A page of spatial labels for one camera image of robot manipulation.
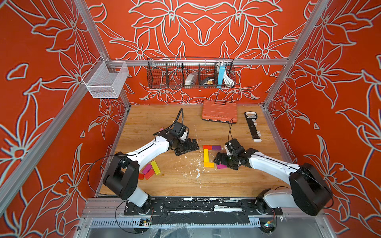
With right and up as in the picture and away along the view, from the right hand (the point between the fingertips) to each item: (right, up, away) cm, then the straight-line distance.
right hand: (216, 163), depth 85 cm
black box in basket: (-6, +48, +1) cm, 49 cm away
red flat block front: (-44, -8, -1) cm, 45 cm away
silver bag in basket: (-16, +49, +5) cm, 51 cm away
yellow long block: (-5, +3, +7) cm, 9 cm away
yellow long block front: (-36, -3, 0) cm, 36 cm away
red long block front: (-39, -6, -2) cm, 40 cm away
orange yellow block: (-4, -2, +2) cm, 5 cm away
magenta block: (+1, 0, -7) cm, 7 cm away
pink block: (-29, +21, -17) cm, 40 cm away
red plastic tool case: (+7, +31, +24) cm, 40 cm away
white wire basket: (-70, +52, +7) cm, 87 cm away
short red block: (-4, +7, +11) cm, 14 cm away
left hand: (-13, +9, -1) cm, 16 cm away
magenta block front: (-42, -4, +2) cm, 42 cm away
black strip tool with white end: (+32, +28, +25) cm, 49 cm away
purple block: (+2, +7, +10) cm, 13 cm away
